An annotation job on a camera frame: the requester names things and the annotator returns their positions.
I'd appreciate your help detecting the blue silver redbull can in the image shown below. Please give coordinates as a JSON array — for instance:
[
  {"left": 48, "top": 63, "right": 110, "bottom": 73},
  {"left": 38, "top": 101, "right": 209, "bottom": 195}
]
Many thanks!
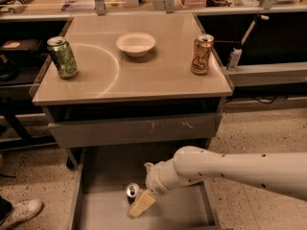
[{"left": 126, "top": 183, "right": 141, "bottom": 204}]

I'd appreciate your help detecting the orange soda can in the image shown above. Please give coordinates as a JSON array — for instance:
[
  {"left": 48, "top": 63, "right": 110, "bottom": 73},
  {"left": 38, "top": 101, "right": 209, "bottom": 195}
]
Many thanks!
[{"left": 190, "top": 34, "right": 214, "bottom": 75}]

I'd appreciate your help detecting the green soda can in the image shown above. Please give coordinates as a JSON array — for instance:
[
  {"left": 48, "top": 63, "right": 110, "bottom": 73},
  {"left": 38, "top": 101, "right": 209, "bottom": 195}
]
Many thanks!
[{"left": 47, "top": 36, "right": 78, "bottom": 79}]

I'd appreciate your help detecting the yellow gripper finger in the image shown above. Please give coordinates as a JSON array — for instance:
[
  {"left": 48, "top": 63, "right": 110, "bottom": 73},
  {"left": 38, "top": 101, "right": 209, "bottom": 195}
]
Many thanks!
[{"left": 127, "top": 190, "right": 155, "bottom": 219}]

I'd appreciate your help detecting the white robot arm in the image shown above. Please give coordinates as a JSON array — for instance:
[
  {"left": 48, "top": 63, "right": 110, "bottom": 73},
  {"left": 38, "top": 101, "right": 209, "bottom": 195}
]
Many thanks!
[{"left": 128, "top": 146, "right": 307, "bottom": 219}]

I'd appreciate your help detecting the white paper bowl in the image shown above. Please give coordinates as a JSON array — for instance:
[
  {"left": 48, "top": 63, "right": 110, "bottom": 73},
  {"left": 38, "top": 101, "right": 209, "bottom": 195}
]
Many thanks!
[{"left": 116, "top": 32, "right": 155, "bottom": 58}]

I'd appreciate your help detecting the grey drawer cabinet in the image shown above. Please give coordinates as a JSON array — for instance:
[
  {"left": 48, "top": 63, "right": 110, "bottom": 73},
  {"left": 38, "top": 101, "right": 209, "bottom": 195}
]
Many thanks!
[{"left": 33, "top": 13, "right": 233, "bottom": 169}]

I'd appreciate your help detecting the open middle drawer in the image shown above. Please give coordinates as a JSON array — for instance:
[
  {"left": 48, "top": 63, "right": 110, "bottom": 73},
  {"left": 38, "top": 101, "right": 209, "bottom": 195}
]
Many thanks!
[{"left": 69, "top": 144, "right": 222, "bottom": 230}]

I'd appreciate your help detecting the grey top drawer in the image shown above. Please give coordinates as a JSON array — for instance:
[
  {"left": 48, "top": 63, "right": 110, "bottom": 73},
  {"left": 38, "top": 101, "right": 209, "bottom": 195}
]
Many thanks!
[{"left": 49, "top": 113, "right": 221, "bottom": 149}]

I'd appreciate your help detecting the white sneaker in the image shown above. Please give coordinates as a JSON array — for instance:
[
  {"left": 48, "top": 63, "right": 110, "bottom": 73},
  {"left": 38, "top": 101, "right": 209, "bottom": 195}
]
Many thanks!
[{"left": 0, "top": 199, "right": 43, "bottom": 230}]

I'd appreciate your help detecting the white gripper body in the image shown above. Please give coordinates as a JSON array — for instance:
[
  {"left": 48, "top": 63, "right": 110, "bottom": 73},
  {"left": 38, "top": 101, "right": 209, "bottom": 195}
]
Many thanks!
[{"left": 144, "top": 160, "right": 180, "bottom": 196}]

